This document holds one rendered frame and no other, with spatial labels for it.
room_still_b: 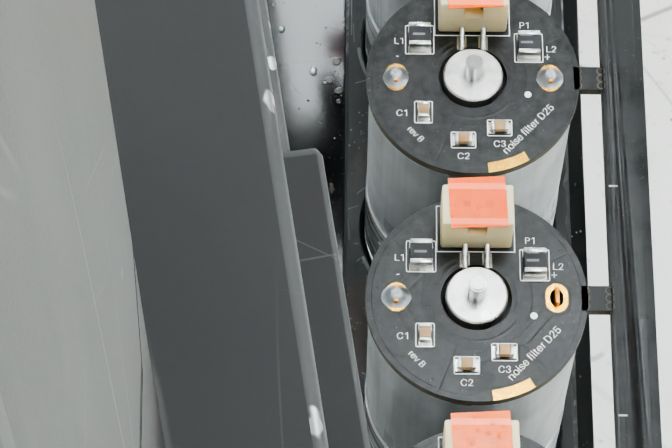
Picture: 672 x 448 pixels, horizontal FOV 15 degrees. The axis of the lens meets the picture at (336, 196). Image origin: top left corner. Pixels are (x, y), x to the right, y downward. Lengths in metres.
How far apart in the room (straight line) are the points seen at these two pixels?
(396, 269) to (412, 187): 0.02
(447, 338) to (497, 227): 0.01
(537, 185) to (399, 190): 0.02
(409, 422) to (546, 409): 0.02
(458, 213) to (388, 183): 0.03
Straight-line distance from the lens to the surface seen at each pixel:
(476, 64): 0.30
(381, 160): 0.30
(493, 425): 0.27
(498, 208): 0.28
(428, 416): 0.29
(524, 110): 0.30
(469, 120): 0.30
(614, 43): 0.30
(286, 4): 0.36
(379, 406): 0.30
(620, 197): 0.29
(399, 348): 0.28
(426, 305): 0.29
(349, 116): 0.34
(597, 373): 0.35
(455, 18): 0.30
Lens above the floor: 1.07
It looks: 64 degrees down
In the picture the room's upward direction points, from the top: straight up
